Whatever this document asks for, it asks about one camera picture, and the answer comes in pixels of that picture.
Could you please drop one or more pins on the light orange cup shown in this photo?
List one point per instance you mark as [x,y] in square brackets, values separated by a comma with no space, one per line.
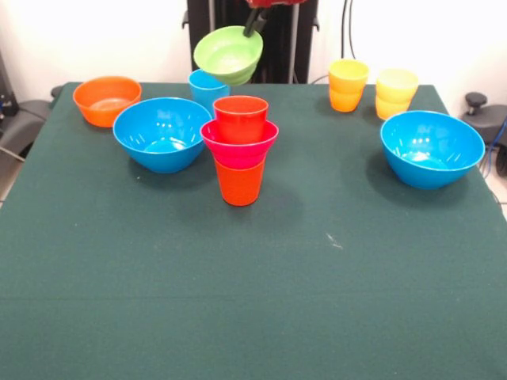
[348,87]

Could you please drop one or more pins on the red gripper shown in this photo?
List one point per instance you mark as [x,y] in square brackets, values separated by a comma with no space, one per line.
[273,2]

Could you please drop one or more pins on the pink bowl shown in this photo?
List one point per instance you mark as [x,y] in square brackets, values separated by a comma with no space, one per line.
[241,152]

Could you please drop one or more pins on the dark green tablecloth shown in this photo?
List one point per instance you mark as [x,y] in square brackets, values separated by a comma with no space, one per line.
[253,277]

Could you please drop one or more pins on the yellow cup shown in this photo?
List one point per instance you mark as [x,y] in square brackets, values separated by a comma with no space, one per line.
[396,95]

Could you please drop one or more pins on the green bowl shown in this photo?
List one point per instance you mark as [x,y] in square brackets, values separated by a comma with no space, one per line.
[226,55]

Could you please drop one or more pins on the grey pedestal foot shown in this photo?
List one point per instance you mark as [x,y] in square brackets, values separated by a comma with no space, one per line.
[491,122]
[24,118]

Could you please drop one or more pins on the blue cup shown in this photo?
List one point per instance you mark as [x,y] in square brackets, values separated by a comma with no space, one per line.
[204,93]

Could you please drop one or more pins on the orange bowl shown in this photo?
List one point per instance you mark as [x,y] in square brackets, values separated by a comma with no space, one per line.
[99,99]

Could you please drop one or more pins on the large blue bowl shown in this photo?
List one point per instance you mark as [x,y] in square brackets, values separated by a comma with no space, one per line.
[158,134]
[431,142]

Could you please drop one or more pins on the red cup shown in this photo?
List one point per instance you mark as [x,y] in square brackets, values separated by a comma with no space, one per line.
[239,118]

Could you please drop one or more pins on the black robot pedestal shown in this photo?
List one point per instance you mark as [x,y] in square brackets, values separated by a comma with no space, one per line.
[277,51]

